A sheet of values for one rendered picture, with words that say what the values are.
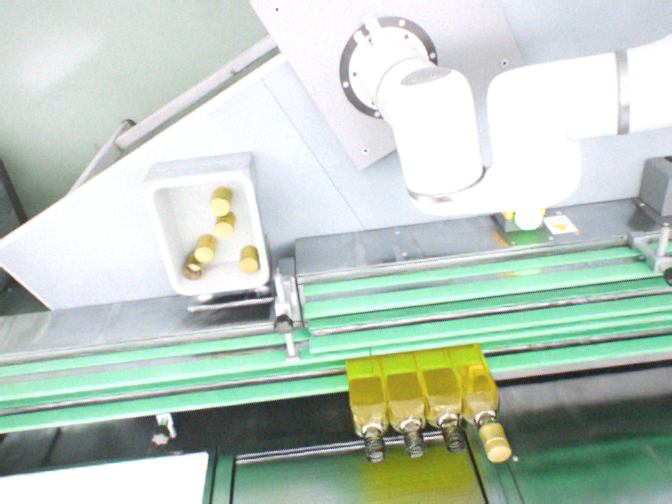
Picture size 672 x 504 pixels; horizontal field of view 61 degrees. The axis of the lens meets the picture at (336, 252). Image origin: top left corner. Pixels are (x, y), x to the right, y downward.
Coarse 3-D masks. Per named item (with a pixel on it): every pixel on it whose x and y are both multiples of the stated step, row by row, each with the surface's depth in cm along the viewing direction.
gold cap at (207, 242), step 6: (204, 234) 104; (198, 240) 104; (204, 240) 102; (210, 240) 103; (216, 240) 105; (198, 246) 101; (204, 246) 101; (210, 246) 101; (216, 246) 105; (198, 252) 101; (204, 252) 101; (210, 252) 101; (198, 258) 102; (204, 258) 102; (210, 258) 102
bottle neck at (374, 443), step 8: (376, 424) 86; (368, 432) 85; (376, 432) 85; (368, 440) 84; (376, 440) 84; (368, 448) 83; (376, 448) 83; (384, 448) 83; (368, 456) 83; (376, 456) 84; (384, 456) 83
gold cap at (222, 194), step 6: (216, 192) 98; (222, 192) 98; (228, 192) 99; (216, 198) 96; (222, 198) 96; (228, 198) 98; (210, 204) 96; (216, 204) 96; (222, 204) 96; (228, 204) 97; (216, 210) 97; (222, 210) 97; (228, 210) 97
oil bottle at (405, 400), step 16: (400, 352) 97; (384, 368) 94; (400, 368) 94; (416, 368) 94; (384, 384) 93; (400, 384) 91; (416, 384) 90; (400, 400) 88; (416, 400) 88; (400, 416) 87; (416, 416) 87; (400, 432) 89
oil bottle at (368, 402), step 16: (352, 368) 95; (368, 368) 94; (352, 384) 92; (368, 384) 91; (352, 400) 89; (368, 400) 89; (384, 400) 88; (352, 416) 88; (368, 416) 87; (384, 416) 87; (384, 432) 88
